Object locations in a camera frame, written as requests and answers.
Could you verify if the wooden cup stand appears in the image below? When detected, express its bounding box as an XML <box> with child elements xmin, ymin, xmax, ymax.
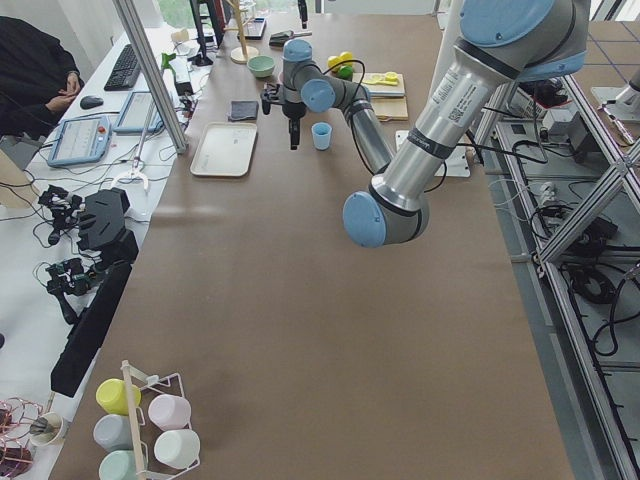
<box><xmin>225</xmin><ymin>0</ymin><xmax>259</xmax><ymax>64</ymax></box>

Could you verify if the yellow cup in rack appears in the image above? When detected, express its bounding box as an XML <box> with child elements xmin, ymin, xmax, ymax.
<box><xmin>95</xmin><ymin>378</ymin><xmax>129</xmax><ymax>416</ymax></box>

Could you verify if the grey folded cloth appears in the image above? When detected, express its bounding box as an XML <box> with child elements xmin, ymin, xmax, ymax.
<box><xmin>228</xmin><ymin>100</ymin><xmax>259</xmax><ymax>122</ymax></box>

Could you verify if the mint cup in rack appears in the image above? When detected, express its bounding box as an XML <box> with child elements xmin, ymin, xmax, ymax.
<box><xmin>98</xmin><ymin>450</ymin><xmax>138</xmax><ymax>480</ymax></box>

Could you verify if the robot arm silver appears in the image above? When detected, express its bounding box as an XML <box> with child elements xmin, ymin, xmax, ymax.
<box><xmin>278</xmin><ymin>39</ymin><xmax>394</xmax><ymax>174</ymax></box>
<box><xmin>343</xmin><ymin>1</ymin><xmax>590</xmax><ymax>248</ymax></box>

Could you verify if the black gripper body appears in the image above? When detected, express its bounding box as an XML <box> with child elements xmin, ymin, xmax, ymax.
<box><xmin>282</xmin><ymin>87</ymin><xmax>306</xmax><ymax>119</ymax></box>

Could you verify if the yellow lemon lower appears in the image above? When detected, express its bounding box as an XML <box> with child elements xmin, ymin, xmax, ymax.
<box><xmin>327</xmin><ymin>56</ymin><xmax>341</xmax><ymax>72</ymax></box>

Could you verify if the person in black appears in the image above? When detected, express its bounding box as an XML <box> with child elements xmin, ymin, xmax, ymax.
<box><xmin>1</xmin><ymin>16</ymin><xmax>84</xmax><ymax>139</ymax></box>

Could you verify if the teach pendant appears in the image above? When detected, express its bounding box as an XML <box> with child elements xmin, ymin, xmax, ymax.
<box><xmin>46</xmin><ymin>115</ymin><xmax>111</xmax><ymax>168</ymax></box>
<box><xmin>113</xmin><ymin>91</ymin><xmax>164</xmax><ymax>135</ymax></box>

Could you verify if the lemon half upper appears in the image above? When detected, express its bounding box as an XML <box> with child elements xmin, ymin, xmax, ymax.
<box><xmin>383</xmin><ymin>71</ymin><xmax>399</xmax><ymax>85</ymax></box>

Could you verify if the green bowl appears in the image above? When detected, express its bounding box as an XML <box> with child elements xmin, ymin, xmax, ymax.
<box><xmin>247</xmin><ymin>55</ymin><xmax>275</xmax><ymax>79</ymax></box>

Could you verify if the teach pendant near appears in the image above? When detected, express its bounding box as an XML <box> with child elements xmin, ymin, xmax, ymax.
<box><xmin>46</xmin><ymin>115</ymin><xmax>111</xmax><ymax>168</ymax></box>

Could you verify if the aluminium frame post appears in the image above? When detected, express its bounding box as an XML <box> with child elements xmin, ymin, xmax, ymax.
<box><xmin>113</xmin><ymin>0</ymin><xmax>187</xmax><ymax>154</ymax></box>

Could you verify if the green lime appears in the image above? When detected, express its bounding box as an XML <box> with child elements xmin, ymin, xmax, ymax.
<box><xmin>336</xmin><ymin>65</ymin><xmax>354</xmax><ymax>81</ymax></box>

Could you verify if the cream rabbit tray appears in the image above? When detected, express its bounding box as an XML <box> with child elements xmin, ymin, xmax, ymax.
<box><xmin>190</xmin><ymin>122</ymin><xmax>257</xmax><ymax>178</ymax></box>

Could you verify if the white cup rack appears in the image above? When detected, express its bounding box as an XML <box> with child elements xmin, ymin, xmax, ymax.
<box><xmin>120</xmin><ymin>360</ymin><xmax>201</xmax><ymax>479</ymax></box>

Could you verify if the teach pendant far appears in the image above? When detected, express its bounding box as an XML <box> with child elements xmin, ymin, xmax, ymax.
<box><xmin>113</xmin><ymin>91</ymin><xmax>164</xmax><ymax>135</ymax></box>

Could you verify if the black computer mouse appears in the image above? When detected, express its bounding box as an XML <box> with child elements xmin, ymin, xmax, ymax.
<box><xmin>80</xmin><ymin>95</ymin><xmax>104</xmax><ymax>110</ymax></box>

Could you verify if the black keyboard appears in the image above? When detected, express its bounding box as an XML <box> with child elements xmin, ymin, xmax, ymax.
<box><xmin>104</xmin><ymin>44</ymin><xmax>141</xmax><ymax>91</ymax></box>

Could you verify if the pink cup in rack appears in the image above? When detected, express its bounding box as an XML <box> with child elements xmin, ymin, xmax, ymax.
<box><xmin>148</xmin><ymin>394</ymin><xmax>192</xmax><ymax>431</ymax></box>

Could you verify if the black gripper part on desk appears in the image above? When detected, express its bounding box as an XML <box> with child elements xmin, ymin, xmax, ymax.
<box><xmin>77</xmin><ymin>187</ymin><xmax>139</xmax><ymax>270</ymax></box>

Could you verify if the light blue cup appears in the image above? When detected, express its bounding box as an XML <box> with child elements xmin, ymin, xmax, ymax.
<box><xmin>311</xmin><ymin>122</ymin><xmax>333</xmax><ymax>151</ymax></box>

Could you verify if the white cup in rack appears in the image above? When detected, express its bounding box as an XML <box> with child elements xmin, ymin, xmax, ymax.
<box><xmin>154</xmin><ymin>429</ymin><xmax>201</xmax><ymax>469</ymax></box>

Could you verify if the grey cup in rack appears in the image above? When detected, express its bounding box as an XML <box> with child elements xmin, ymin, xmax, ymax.
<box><xmin>93</xmin><ymin>414</ymin><xmax>133</xmax><ymax>452</ymax></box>

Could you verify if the wooden cutting board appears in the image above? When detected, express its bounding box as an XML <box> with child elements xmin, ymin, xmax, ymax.
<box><xmin>362</xmin><ymin>72</ymin><xmax>409</xmax><ymax>121</ymax></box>

